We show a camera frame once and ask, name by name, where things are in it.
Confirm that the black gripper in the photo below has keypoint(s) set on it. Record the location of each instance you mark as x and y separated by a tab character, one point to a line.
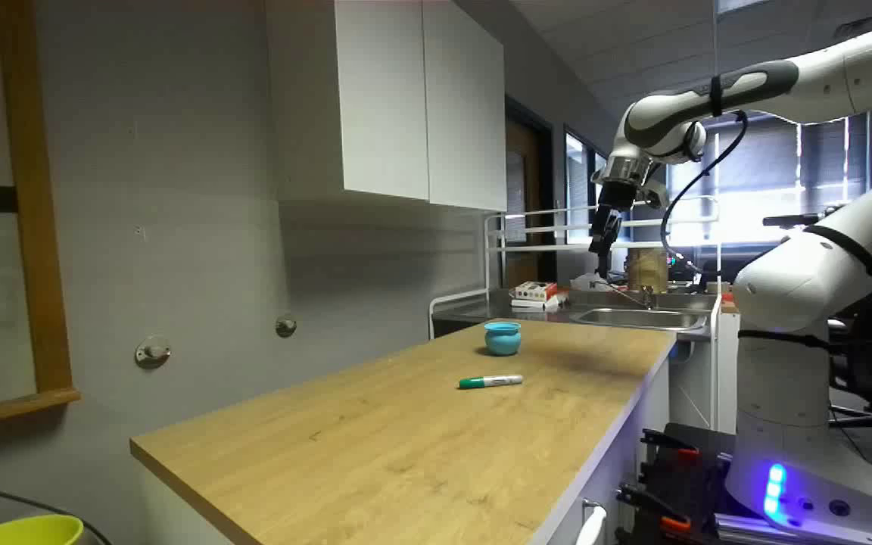
618	189

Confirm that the white marker with green cap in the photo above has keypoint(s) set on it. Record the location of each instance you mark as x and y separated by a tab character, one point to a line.
490	379

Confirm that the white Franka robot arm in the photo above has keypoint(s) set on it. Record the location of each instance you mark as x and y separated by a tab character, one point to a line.
818	272

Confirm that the small blue bowl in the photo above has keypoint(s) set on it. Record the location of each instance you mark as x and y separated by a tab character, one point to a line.
504	338

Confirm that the yellow plastic bowl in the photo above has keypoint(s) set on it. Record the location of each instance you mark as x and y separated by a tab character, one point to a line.
26	530

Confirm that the brown woven basket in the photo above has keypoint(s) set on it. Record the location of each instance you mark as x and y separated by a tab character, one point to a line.
648	272

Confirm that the red white packet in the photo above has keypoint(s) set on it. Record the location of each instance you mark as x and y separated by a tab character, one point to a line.
539	293

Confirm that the black orange clamp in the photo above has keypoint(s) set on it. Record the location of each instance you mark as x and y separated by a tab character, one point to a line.
680	482

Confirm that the wooden framed whiteboard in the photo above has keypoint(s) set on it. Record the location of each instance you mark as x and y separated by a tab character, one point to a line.
38	230

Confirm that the white wall cabinet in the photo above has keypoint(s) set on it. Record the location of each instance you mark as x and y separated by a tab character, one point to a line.
394	99

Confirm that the round metal wall knob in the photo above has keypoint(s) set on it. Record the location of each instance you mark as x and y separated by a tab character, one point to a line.
153	353
285	325

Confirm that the black wall switch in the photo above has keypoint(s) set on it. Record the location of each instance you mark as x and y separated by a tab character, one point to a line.
6	197

